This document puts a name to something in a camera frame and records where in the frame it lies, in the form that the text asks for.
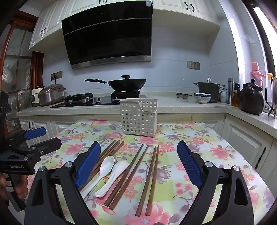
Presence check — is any black clay kettle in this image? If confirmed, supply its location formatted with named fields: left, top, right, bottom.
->
left=239, top=78, right=265, bottom=115

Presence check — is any person's left hand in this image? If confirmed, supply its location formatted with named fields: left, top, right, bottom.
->
left=0, top=173, right=29, bottom=200

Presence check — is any black wok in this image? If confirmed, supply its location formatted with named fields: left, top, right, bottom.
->
left=85, top=78, right=147, bottom=92

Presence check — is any black burner grate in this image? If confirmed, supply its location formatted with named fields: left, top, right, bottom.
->
left=111, top=90, right=140, bottom=100
left=65, top=93, right=93, bottom=103

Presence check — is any white ceramic spoon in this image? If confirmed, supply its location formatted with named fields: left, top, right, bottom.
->
left=95, top=160, right=129, bottom=198
left=81, top=156, right=115, bottom=199

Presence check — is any white base cabinet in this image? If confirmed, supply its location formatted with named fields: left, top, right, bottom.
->
left=18, top=112, right=277, bottom=180

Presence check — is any steel thermos bottle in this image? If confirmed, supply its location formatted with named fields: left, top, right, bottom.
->
left=228, top=78, right=235, bottom=104

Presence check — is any oil bottle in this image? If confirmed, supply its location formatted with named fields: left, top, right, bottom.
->
left=231, top=83, right=240, bottom=107

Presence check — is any black glass cooktop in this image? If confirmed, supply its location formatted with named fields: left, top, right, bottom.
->
left=50, top=91, right=148, bottom=109

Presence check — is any white perforated utensil basket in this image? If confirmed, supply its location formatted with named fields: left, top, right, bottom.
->
left=119, top=98, right=158, bottom=138

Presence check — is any floral tablecloth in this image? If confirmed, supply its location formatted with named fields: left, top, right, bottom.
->
left=26, top=119, right=275, bottom=225

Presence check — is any wooden glass door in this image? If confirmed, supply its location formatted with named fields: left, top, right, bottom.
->
left=0, top=11, right=44, bottom=134

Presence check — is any black range hood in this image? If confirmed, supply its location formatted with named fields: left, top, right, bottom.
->
left=61, top=0, right=154, bottom=70

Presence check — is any blue and white bowl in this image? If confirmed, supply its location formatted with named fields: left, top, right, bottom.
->
left=194, top=93, right=212, bottom=104

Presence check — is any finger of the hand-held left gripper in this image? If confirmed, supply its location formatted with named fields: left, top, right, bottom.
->
left=12, top=138, right=62, bottom=161
left=4, top=127, right=47, bottom=148

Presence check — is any stockpot lid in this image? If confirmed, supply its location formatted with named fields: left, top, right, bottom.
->
left=196, top=77, right=222, bottom=85

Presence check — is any dark stockpot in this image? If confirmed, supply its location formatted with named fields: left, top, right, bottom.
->
left=193, top=78, right=225, bottom=103

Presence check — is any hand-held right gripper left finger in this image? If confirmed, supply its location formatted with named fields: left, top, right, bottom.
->
left=23, top=141, right=102, bottom=225

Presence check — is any pink bottle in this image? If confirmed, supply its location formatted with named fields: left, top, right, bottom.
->
left=251, top=62, right=266, bottom=88

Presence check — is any silver rice cooker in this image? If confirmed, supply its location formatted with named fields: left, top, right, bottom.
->
left=38, top=84, right=66, bottom=106

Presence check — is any white upper cabinet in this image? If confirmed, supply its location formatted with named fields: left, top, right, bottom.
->
left=29, top=0, right=72, bottom=52
left=153, top=0, right=221, bottom=33

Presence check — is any small white appliance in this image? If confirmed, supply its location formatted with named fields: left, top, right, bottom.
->
left=31, top=88, right=45, bottom=107

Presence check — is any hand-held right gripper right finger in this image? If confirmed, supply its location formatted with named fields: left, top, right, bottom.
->
left=177, top=140, right=254, bottom=225

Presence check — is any window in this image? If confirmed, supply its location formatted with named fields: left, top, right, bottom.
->
left=247, top=0, right=277, bottom=76

